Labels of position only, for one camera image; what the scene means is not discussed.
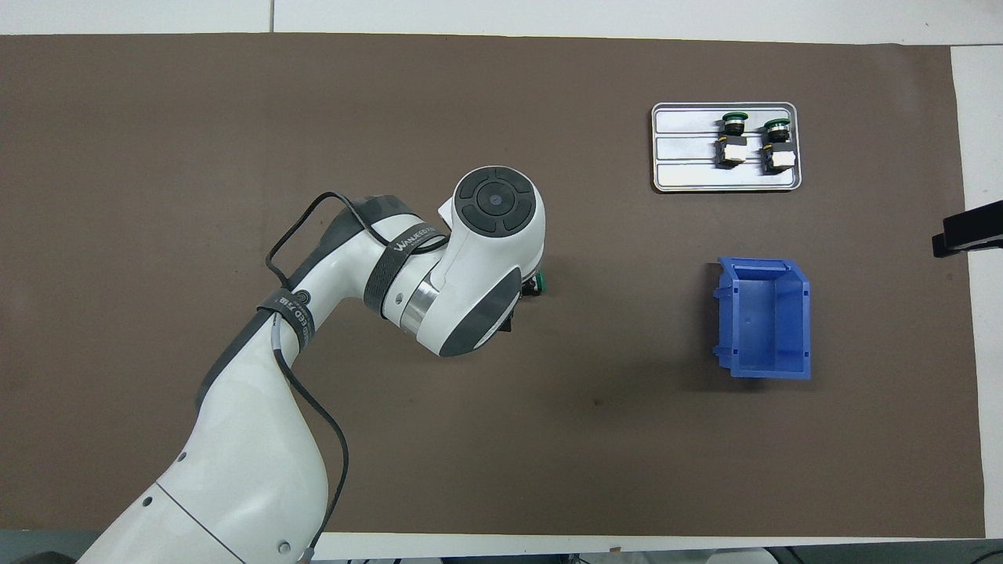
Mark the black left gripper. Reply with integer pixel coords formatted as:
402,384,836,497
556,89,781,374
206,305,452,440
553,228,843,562
500,276,541,334

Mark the brown paper table mat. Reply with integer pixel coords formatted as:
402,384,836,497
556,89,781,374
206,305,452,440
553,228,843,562
0,33,987,540

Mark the grey metal tray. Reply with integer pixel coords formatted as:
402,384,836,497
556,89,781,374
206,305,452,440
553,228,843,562
650,102,802,193

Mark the blue plastic bin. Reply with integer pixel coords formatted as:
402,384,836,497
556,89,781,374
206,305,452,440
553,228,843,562
712,257,813,381

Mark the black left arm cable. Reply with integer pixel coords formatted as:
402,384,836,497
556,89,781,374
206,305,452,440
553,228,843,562
265,191,452,560

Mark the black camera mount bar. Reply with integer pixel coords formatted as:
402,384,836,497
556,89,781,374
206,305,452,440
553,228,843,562
931,201,1003,259

